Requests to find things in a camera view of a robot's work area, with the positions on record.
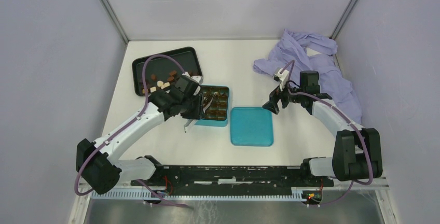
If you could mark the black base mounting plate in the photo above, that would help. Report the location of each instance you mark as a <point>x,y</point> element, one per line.
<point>286,176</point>

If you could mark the teal box lid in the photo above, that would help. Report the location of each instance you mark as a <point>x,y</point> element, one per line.
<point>251,126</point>

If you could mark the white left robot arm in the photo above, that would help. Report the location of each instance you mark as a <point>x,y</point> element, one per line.
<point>98,163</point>

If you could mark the steel tongs white handle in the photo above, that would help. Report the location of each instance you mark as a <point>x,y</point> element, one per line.
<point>197,108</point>

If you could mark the white cable duct rail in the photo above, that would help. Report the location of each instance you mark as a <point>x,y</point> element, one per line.
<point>144,194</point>

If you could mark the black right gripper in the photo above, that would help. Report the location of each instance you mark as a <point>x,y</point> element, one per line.
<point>274,96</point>

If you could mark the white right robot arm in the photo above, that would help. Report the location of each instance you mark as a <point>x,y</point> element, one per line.
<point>357,150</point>

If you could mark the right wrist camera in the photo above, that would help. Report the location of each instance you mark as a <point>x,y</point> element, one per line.
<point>282,77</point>

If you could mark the teal chocolate box with dividers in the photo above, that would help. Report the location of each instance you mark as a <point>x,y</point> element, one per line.
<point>215,105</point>

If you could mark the black chocolate tray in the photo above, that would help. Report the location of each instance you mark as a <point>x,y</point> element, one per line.
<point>162,69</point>

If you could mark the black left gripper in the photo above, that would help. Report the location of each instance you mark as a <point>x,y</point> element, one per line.
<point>197,113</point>

